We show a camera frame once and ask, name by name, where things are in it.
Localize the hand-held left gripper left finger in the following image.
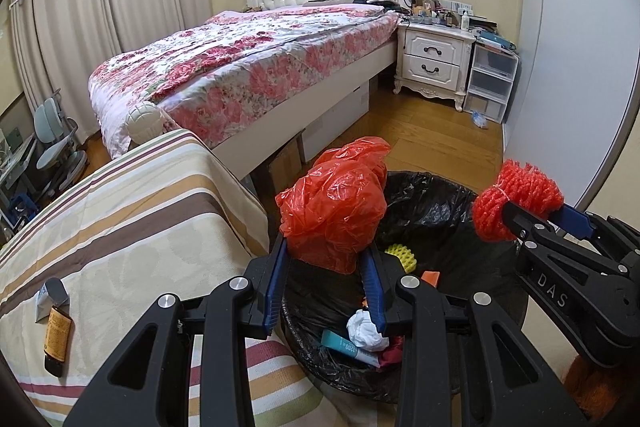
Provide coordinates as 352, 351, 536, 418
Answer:
62, 234, 291, 427

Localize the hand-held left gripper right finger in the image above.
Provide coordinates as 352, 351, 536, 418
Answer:
357, 247, 588, 427

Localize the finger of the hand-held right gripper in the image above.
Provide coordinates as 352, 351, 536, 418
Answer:
552, 203, 617, 242
500, 201, 557, 244

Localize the white plastic bag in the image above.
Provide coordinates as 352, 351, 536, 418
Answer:
346, 311, 390, 352

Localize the red foam net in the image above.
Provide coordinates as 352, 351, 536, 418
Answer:
472, 159, 565, 243

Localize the orange-red plastic bag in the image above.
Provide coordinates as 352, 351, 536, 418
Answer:
275, 137, 392, 275

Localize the trash bin with black bag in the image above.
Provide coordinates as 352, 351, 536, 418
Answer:
280, 170, 528, 400

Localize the person's right forearm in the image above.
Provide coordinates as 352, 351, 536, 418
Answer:
562, 354, 640, 427

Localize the yellow bumpy ball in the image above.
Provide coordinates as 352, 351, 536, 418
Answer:
386, 243, 418, 274

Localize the teal tube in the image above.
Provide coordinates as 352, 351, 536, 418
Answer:
320, 329, 383, 368

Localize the brown cardboard box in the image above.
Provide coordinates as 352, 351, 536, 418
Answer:
255, 142, 303, 192

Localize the clear plastic drawer unit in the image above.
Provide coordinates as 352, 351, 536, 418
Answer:
462, 41, 520, 125

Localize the white wardrobe door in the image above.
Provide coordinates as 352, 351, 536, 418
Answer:
502, 0, 640, 218

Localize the white storage box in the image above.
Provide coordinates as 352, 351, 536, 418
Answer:
302, 79, 371, 162

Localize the white nightstand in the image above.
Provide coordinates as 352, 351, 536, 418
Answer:
393, 23, 476, 112

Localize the white ball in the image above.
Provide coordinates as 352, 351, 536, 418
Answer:
125, 103, 166, 142

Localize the bed with floral quilt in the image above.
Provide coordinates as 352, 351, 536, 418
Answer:
88, 4, 401, 182

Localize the pale green office chair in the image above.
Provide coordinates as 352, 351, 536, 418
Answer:
32, 94, 90, 198

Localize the white study desk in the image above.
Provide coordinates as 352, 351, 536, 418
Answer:
0, 127, 38, 228

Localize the beige curtain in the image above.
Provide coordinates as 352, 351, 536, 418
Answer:
0, 0, 213, 138

